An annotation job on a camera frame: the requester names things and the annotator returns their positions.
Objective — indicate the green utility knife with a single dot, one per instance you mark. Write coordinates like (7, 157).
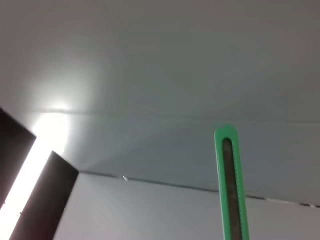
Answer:
(231, 187)

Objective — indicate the dark ceiling light fixture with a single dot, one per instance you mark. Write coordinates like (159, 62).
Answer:
(50, 200)

